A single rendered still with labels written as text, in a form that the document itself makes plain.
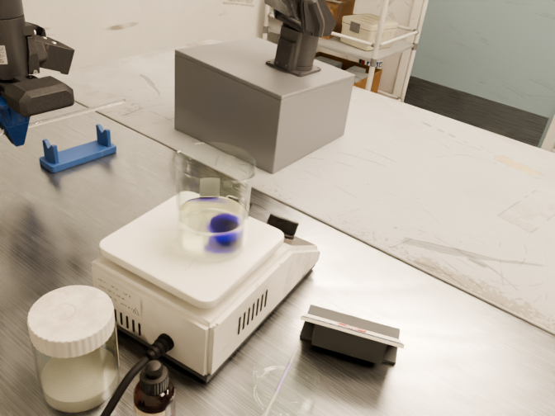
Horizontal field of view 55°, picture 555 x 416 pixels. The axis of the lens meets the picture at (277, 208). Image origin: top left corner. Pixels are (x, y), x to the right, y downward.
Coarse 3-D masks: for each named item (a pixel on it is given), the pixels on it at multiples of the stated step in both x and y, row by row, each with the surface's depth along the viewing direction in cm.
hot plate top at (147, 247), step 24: (144, 216) 48; (168, 216) 48; (120, 240) 45; (144, 240) 45; (168, 240) 45; (264, 240) 47; (120, 264) 43; (144, 264) 42; (168, 264) 43; (192, 264) 43; (216, 264) 43; (240, 264) 44; (168, 288) 41; (192, 288) 41; (216, 288) 41
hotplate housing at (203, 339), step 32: (288, 256) 49; (128, 288) 43; (160, 288) 43; (256, 288) 45; (288, 288) 52; (128, 320) 45; (160, 320) 43; (192, 320) 41; (224, 320) 41; (256, 320) 48; (160, 352) 42; (192, 352) 42; (224, 352) 44
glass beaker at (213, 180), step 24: (192, 144) 43; (216, 144) 44; (192, 168) 44; (216, 168) 45; (240, 168) 44; (192, 192) 40; (216, 192) 40; (240, 192) 40; (192, 216) 41; (216, 216) 41; (240, 216) 42; (192, 240) 42; (216, 240) 42; (240, 240) 44
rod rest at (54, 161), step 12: (108, 132) 74; (48, 144) 69; (84, 144) 75; (96, 144) 75; (108, 144) 75; (48, 156) 70; (60, 156) 71; (72, 156) 71; (84, 156) 72; (96, 156) 73; (48, 168) 69; (60, 168) 70
